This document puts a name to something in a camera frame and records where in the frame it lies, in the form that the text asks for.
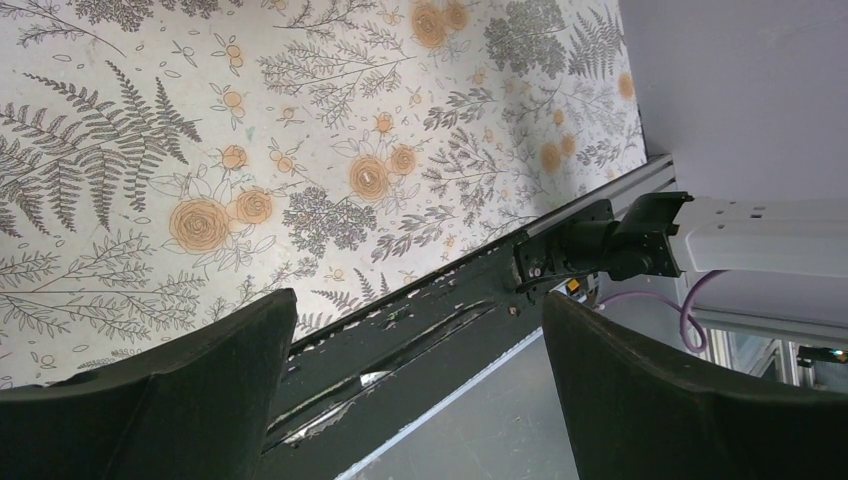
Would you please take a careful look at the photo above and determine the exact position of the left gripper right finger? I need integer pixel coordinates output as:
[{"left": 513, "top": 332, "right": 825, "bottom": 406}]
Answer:
[{"left": 542, "top": 292, "right": 847, "bottom": 479}]

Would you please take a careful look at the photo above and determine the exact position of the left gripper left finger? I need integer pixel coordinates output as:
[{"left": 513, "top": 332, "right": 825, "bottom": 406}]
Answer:
[{"left": 1, "top": 289, "right": 297, "bottom": 479}]

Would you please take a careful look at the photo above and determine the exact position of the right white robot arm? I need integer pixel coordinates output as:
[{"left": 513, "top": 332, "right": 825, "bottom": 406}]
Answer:
[{"left": 546, "top": 192, "right": 847, "bottom": 281}]

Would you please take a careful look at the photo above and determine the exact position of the floral patterned table mat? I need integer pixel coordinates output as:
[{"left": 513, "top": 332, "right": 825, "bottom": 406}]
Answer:
[{"left": 1, "top": 1, "right": 646, "bottom": 389}]

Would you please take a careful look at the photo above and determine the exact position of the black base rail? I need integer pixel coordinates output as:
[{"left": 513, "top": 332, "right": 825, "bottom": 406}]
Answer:
[{"left": 254, "top": 198, "right": 617, "bottom": 480}]

